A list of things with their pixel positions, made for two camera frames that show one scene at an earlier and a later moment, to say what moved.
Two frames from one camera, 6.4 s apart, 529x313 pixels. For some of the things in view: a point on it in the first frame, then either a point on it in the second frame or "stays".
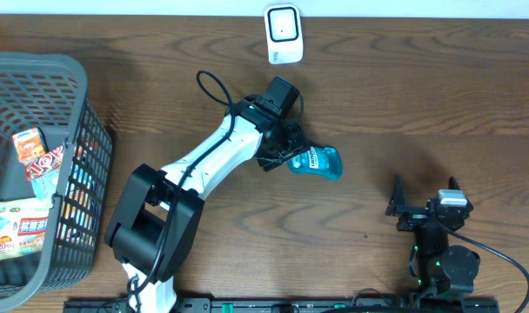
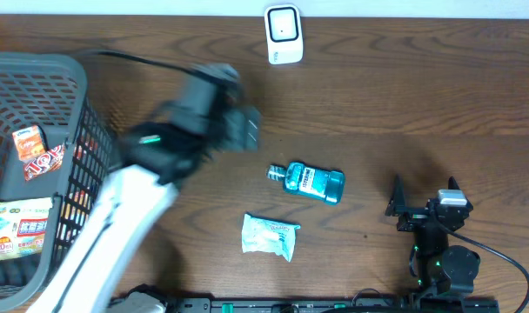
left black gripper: (277, 155) → (241, 129)
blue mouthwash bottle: (320, 161) → (327, 186)
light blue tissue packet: (46, 185) → (265, 235)
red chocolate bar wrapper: (45, 166) stays
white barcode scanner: (284, 33) stays
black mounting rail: (280, 305) stays
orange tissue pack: (29, 145) stays
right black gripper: (397, 206) stays
